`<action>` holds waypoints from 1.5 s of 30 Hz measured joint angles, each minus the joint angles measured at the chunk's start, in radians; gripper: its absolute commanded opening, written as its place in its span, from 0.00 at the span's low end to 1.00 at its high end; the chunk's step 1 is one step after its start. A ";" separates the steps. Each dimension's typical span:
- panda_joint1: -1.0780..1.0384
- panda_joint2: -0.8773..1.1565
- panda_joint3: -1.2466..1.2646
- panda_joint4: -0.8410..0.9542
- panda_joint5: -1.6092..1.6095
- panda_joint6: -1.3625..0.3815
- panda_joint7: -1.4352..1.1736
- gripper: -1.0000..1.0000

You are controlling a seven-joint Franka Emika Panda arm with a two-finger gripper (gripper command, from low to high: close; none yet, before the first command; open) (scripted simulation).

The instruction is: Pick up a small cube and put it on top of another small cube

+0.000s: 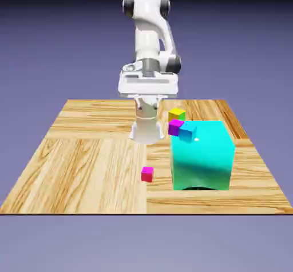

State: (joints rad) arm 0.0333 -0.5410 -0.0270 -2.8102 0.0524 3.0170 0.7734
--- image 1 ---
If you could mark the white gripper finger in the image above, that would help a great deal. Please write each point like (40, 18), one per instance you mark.
(137, 103)
(157, 102)

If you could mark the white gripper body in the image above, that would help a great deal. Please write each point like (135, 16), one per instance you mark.
(148, 86)

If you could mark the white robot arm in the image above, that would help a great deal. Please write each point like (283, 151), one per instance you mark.
(148, 25)

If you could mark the small yellow cube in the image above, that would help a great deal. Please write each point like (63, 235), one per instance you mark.
(176, 113)

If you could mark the small purple cube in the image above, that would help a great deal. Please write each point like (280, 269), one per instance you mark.
(174, 127)

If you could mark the small blue cube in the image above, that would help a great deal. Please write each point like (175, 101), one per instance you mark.
(187, 132)

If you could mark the small pink cube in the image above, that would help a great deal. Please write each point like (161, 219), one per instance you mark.
(147, 174)

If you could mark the large cyan box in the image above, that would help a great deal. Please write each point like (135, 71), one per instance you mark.
(206, 160)

